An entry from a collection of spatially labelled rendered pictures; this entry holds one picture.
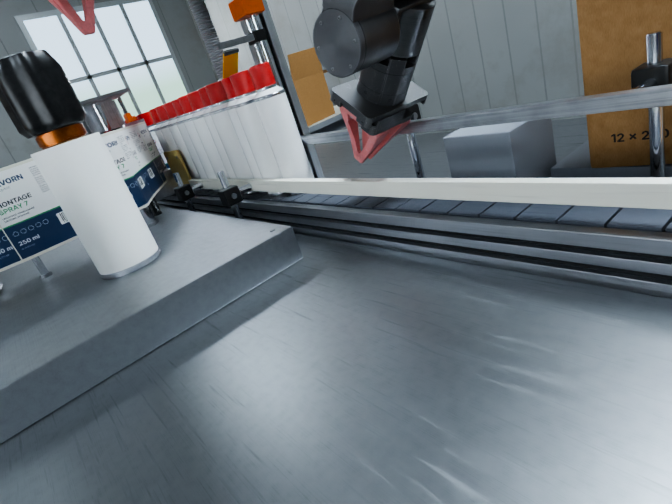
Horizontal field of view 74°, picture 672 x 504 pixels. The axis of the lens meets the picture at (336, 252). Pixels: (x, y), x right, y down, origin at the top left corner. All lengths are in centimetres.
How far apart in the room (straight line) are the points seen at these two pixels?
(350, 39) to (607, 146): 33
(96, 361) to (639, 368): 48
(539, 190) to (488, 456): 22
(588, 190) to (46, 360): 52
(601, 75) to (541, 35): 279
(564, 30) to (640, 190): 296
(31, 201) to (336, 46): 61
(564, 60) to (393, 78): 287
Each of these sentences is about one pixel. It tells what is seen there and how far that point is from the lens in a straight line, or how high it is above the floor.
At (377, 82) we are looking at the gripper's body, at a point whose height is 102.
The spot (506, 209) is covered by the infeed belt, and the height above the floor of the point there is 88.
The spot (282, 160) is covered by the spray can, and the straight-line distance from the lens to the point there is 73.
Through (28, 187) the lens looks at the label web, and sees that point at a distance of 89.
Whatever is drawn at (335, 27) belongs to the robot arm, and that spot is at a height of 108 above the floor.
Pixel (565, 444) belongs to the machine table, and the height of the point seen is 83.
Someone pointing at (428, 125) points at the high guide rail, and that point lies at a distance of 56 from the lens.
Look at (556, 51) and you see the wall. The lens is 335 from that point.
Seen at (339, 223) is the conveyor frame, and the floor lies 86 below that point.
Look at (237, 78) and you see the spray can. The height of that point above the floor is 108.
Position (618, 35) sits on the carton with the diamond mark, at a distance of 58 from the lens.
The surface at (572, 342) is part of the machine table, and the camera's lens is 36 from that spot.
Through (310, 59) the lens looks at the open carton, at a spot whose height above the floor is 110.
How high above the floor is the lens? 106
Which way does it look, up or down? 22 degrees down
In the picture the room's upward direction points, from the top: 19 degrees counter-clockwise
